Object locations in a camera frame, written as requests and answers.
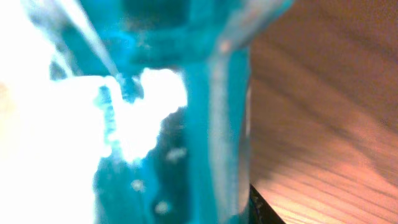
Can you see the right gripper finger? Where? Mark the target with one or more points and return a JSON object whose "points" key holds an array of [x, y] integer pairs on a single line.
{"points": [[260, 212]]}

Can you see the teal mouthwash bottle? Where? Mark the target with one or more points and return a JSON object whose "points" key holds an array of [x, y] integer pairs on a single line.
{"points": [[148, 107]]}

